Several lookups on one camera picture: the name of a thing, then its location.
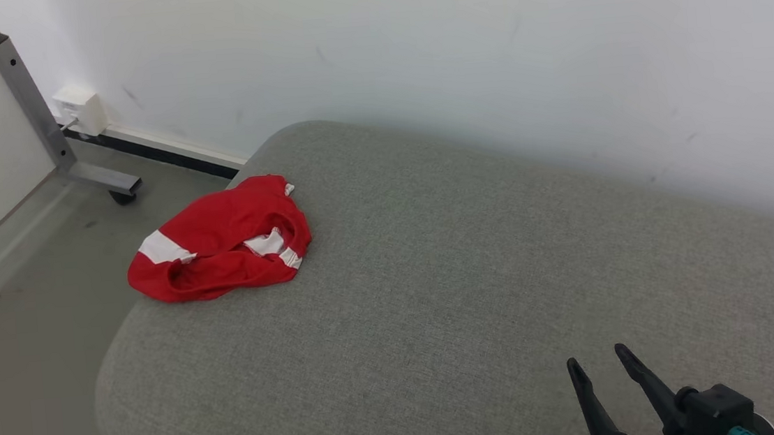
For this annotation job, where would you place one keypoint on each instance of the red shorts white stripes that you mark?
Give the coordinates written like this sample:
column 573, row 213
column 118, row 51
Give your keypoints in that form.
column 219, row 225

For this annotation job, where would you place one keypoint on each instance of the grey fabric sofa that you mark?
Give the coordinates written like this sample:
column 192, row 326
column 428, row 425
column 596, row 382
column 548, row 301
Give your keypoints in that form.
column 469, row 273

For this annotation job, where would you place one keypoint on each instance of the black caster wheel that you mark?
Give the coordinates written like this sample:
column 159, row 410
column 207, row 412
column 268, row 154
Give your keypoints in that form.
column 123, row 197

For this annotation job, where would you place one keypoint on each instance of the white wall socket box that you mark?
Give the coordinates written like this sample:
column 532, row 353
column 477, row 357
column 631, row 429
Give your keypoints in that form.
column 83, row 107

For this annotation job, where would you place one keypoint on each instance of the grey metal frame post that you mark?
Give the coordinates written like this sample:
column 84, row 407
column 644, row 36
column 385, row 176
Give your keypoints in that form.
column 34, row 108

